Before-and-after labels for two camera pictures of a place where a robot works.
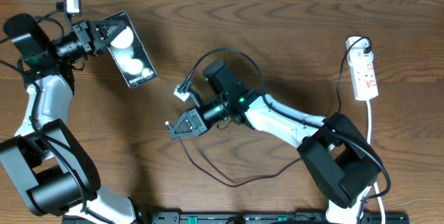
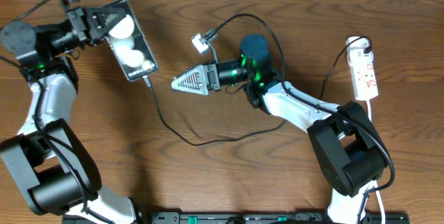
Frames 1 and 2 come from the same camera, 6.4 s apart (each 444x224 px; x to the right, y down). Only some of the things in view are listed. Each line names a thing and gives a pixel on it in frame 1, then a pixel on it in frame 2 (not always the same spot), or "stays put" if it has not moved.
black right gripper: x=196 y=122 -> x=211 y=82
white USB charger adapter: x=356 y=53 stays put
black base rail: x=245 y=218 stays put
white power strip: x=364 y=81 stays put
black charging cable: x=286 y=166 -> x=200 y=143
